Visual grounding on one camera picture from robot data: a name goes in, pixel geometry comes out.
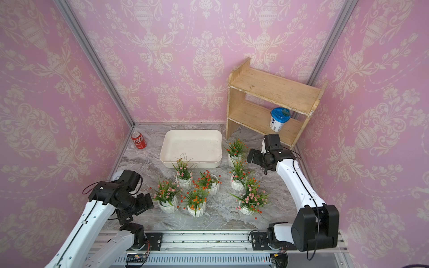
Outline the white yellow can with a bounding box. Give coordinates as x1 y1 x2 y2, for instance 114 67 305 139
111 170 124 181

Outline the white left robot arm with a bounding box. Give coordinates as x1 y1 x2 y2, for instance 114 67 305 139
47 170 154 268

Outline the pink flower pot mid-right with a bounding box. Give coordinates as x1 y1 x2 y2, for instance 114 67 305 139
230 160 250 192

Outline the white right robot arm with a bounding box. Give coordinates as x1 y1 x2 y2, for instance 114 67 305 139
247 134 340 252

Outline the red cola can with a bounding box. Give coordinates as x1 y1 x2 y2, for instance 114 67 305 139
131 131 147 150

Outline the large pink flower pot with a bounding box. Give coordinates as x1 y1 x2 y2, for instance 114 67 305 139
231 178 269 220

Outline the red flower pot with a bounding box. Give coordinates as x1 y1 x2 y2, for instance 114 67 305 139
194 170 221 195

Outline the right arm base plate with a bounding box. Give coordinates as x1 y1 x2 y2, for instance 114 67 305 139
248 230 297 251

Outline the orange flower pot back-right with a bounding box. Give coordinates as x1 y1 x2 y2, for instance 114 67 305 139
225 138 248 168

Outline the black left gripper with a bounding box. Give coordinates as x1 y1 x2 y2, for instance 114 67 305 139
120 191 156 223

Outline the orange flower pot front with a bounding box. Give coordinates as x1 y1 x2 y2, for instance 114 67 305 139
181 188 210 217

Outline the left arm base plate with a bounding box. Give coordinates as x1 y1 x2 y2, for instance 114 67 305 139
130 232 163 251

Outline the aluminium mounting rail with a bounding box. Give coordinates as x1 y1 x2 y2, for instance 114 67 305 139
66 229 349 268

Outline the wooden two-tier shelf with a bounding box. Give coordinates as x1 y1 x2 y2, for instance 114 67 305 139
226 58 329 148

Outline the white plastic storage box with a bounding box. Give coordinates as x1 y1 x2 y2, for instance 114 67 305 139
159 130 222 168

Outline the blue lidded white cup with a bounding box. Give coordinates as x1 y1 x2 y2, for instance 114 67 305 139
270 107 290 132

